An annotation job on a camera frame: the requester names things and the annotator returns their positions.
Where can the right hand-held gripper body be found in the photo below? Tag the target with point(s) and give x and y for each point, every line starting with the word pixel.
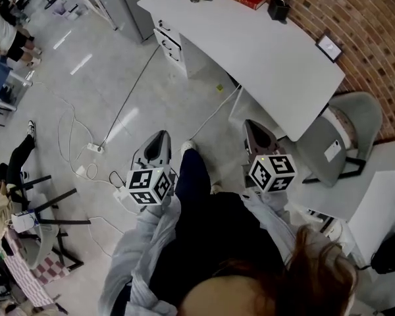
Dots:
pixel 276 173

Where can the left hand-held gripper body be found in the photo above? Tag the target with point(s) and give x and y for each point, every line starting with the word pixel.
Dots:
pixel 141 179

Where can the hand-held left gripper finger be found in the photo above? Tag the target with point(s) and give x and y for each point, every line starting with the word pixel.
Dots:
pixel 167 147
pixel 141 154

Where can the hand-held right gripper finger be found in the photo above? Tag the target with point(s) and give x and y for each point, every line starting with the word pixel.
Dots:
pixel 274 142
pixel 247 137

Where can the person's right forearm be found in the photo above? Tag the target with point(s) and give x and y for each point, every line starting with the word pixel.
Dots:
pixel 276 206

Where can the person's left forearm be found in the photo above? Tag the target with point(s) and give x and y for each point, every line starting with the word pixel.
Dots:
pixel 145 242

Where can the person's white shoe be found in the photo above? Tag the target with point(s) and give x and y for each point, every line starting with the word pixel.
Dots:
pixel 187 146
pixel 216 188

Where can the grey upholstered chair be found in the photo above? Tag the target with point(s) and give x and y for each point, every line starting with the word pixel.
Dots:
pixel 316 143

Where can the white power strip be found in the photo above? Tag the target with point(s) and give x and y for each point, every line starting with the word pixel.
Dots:
pixel 93 147

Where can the white phone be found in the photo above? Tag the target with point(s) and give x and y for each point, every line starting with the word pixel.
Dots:
pixel 332 150

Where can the small white box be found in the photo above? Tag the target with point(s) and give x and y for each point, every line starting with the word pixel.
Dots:
pixel 81 170

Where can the person's dark trousers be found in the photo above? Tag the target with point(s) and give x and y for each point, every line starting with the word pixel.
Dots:
pixel 197 209

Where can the black framed chair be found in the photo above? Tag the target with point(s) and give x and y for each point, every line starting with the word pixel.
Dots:
pixel 66 222

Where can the white drawer cabinet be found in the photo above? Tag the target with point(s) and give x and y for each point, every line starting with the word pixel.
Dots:
pixel 166 43

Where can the white box blue label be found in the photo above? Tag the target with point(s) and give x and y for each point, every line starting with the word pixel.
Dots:
pixel 24 222

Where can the black pen holder box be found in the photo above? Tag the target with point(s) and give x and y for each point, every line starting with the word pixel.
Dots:
pixel 278 10

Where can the black backpack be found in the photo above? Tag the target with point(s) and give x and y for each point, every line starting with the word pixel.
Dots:
pixel 391 252

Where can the grey metal cabinet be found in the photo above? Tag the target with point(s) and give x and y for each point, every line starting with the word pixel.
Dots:
pixel 135 5

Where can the pink checkered mat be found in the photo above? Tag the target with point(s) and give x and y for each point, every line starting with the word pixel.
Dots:
pixel 23 275

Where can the black picture frame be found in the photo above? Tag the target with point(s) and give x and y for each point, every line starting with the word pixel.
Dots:
pixel 329 47

